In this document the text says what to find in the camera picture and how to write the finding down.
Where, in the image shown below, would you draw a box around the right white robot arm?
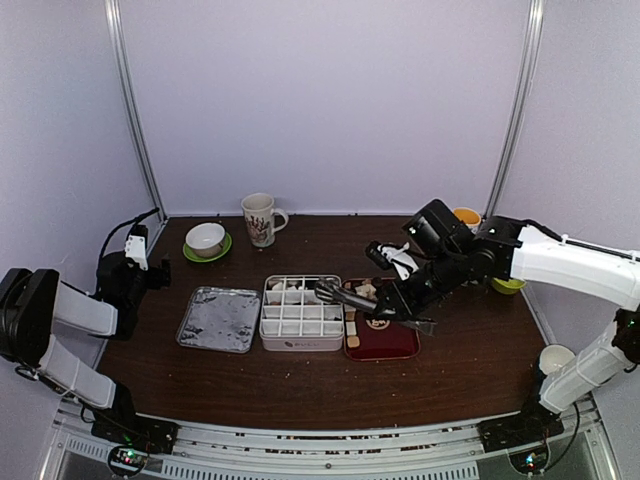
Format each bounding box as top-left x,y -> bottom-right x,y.
366,215 -> 639,442

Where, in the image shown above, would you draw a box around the white bowl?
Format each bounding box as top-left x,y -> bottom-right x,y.
185,223 -> 226,258

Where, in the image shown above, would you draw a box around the lime green bowl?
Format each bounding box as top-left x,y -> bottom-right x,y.
491,278 -> 526,295

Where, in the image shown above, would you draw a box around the orange interior mug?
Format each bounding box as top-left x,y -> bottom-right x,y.
453,207 -> 483,229

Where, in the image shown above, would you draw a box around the white compartment tin box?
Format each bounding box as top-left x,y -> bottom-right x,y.
259,275 -> 345,352

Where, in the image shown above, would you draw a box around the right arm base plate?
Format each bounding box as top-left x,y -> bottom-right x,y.
477,412 -> 564,453

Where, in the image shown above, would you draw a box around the front aluminium rail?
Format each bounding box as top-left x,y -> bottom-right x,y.
49,394 -> 611,480

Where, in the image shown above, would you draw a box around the metal tongs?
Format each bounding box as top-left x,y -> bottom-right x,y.
314,278 -> 437,336

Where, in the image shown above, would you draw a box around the white square chocolate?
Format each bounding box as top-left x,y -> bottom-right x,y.
345,322 -> 357,337

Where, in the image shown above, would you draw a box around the white cup near base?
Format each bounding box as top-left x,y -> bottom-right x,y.
537,344 -> 575,376

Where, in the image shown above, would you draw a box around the metal tin lid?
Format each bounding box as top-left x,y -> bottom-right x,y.
176,286 -> 262,354

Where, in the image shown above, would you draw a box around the aluminium frame post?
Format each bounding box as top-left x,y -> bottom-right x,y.
104,0 -> 167,222
483,0 -> 545,218

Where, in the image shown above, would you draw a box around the green saucer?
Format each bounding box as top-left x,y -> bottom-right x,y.
182,233 -> 233,263

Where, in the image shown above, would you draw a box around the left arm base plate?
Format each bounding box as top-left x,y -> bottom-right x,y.
91,416 -> 179,454

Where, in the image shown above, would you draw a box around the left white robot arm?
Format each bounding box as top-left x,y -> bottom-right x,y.
1,252 -> 171,444

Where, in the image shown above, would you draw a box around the dark red chocolate tray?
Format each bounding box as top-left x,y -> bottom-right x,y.
343,306 -> 421,362

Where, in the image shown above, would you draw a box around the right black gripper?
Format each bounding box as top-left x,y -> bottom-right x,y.
372,247 -> 468,323

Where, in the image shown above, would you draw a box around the left aluminium frame post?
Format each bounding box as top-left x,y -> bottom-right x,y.
104,0 -> 167,222

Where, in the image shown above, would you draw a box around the right aluminium frame post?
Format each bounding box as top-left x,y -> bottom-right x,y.
483,0 -> 545,218

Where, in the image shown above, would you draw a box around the coral pattern mug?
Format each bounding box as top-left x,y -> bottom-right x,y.
241,193 -> 289,248

